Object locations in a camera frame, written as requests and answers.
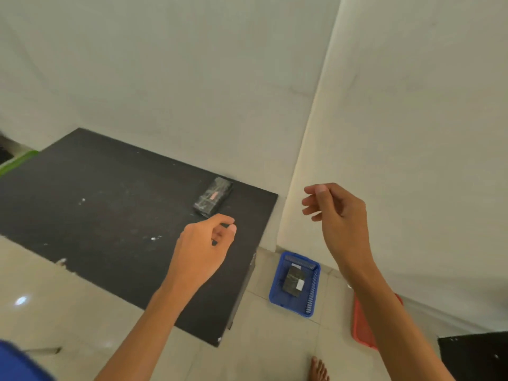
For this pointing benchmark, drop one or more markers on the person's left hand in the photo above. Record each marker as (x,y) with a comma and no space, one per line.
(196,253)

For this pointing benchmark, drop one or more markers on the person's right hand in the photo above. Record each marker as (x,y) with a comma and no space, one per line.
(344,226)

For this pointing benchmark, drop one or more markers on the person's right thumb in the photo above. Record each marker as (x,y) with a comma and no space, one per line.
(317,189)

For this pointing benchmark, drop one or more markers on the person's right middle finger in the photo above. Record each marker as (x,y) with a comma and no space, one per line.
(311,210)

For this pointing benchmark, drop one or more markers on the person's left thumb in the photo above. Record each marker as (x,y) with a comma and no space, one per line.
(227,236)

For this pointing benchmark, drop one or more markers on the person's left forearm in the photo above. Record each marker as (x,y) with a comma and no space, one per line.
(147,333)

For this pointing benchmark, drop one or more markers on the person's right forearm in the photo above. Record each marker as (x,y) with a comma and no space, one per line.
(391,329)

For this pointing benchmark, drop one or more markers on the black plastic-wrapped packet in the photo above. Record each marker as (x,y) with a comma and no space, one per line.
(213,196)

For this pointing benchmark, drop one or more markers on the black packet with white label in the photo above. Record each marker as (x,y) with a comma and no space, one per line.
(293,280)

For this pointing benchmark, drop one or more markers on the blue plastic basket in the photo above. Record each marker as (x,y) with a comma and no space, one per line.
(277,291)

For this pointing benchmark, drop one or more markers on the red plastic basket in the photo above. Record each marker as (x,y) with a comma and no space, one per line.
(362,327)

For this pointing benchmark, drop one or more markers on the person's bare foot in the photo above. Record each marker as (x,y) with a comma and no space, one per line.
(318,371)

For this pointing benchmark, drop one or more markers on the black board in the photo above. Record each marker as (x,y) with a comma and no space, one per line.
(476,357)

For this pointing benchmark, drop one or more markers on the green strip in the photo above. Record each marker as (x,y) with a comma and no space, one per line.
(16,162)

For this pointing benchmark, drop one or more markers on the person's blue clothing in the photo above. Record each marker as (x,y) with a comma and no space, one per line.
(18,365)

